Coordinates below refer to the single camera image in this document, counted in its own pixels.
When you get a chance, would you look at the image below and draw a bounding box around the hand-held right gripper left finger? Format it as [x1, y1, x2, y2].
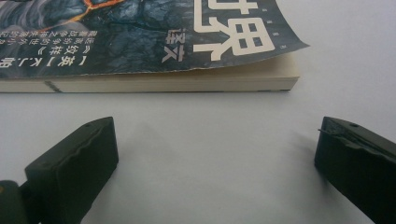
[19, 116, 120, 224]

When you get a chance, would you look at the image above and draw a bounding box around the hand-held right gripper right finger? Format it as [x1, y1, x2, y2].
[314, 116, 396, 224]

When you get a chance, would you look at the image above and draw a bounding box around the dark blue paperback book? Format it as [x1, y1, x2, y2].
[0, 0, 310, 94]

